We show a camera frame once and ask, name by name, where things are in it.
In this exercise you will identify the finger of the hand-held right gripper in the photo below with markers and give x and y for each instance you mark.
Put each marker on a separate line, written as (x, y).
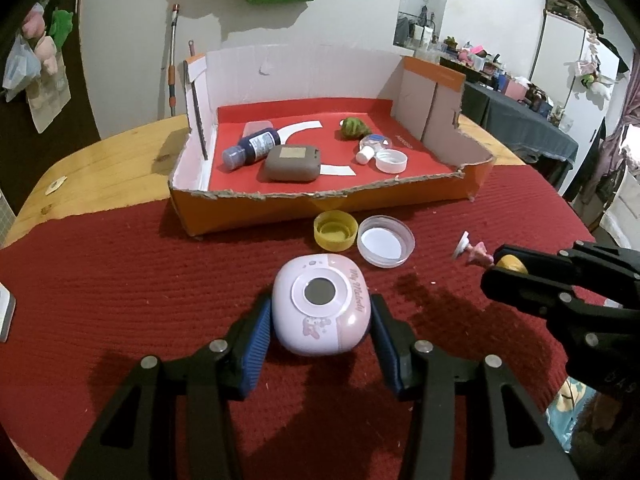
(550, 262)
(525, 290)

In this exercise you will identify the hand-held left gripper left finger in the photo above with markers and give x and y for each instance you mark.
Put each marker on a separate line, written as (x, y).
(255, 345)

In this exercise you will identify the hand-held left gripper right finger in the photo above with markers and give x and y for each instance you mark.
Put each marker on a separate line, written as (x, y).
(387, 345)

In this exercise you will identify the small yellow toy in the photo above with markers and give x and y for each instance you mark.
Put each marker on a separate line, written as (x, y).
(512, 262)

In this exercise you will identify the pink round case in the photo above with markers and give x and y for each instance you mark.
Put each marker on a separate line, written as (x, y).
(320, 305)

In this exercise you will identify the orange cardboard box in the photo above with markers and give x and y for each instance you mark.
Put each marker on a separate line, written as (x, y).
(325, 200)

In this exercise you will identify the small white plastic lid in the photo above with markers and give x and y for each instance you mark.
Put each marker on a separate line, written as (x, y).
(391, 161)

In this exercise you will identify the grey rounded case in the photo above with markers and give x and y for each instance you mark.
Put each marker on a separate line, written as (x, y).
(292, 162)

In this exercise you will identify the blue paint bottle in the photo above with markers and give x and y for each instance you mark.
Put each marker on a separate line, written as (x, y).
(252, 147)

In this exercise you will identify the small clear bottle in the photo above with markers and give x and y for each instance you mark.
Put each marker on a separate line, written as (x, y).
(372, 145)

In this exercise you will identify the pink figurine with suction cup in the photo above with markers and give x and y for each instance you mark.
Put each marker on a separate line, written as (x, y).
(475, 252)

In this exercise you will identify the blue printed cloth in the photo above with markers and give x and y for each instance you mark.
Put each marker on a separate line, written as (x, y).
(565, 410)

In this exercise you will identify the large clear plastic lid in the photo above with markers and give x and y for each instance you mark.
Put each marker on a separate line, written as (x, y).
(385, 246)

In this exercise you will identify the yellow bottle cap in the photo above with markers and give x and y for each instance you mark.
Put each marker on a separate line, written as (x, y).
(336, 230)

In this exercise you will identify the red woven mat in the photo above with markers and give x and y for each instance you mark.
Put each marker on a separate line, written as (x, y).
(125, 285)

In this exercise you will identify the table with dark cloth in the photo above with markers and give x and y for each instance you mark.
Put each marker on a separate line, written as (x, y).
(520, 122)

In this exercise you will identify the small plush on refrigerator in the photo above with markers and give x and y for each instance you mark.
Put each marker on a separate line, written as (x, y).
(597, 84)

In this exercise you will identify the clutter of small items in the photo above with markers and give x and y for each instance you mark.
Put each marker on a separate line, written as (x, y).
(490, 67)

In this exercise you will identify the white refrigerator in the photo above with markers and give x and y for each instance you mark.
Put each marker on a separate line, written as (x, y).
(565, 45)

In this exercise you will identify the green fuzzy toy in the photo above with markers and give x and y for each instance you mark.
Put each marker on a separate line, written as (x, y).
(354, 127)

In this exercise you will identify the red paper box liner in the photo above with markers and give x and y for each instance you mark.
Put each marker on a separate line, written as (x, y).
(310, 110)

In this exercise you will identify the dark thin rod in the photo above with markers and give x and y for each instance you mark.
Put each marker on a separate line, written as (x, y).
(196, 107)

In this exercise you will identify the white flat device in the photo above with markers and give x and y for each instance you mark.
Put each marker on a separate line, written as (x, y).
(4, 310)

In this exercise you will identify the small sticker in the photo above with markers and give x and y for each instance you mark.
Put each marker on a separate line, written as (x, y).
(56, 186)

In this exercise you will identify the hanging paper sheet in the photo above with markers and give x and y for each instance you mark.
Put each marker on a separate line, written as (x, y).
(47, 105)

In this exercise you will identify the pink plush toy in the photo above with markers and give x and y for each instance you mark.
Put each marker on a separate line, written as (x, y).
(47, 55)
(32, 22)

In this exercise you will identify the clear plastic bag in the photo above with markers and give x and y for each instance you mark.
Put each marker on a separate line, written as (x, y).
(20, 67)

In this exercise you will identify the green plush toy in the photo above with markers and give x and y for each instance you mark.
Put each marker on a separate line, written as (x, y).
(61, 25)

